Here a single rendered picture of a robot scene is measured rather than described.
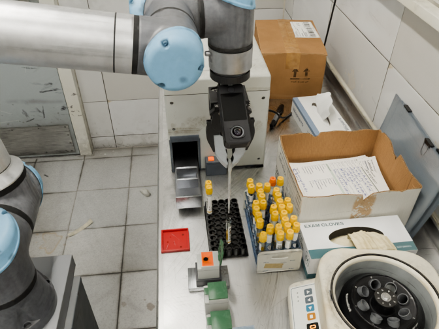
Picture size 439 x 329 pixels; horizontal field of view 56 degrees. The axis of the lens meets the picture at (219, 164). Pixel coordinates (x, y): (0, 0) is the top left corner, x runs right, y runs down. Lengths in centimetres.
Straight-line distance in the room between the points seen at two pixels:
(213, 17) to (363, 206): 58
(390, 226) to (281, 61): 71
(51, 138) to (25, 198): 192
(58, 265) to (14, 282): 19
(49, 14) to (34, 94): 209
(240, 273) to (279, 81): 78
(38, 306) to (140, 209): 153
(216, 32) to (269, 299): 56
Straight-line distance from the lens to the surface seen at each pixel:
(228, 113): 71
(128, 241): 222
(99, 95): 263
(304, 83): 155
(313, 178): 113
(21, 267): 82
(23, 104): 269
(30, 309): 88
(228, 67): 70
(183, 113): 110
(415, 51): 120
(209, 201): 103
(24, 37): 55
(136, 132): 275
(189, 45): 52
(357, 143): 121
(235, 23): 67
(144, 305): 199
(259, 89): 109
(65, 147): 281
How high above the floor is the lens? 167
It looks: 40 degrees down
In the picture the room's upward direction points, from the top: straight up
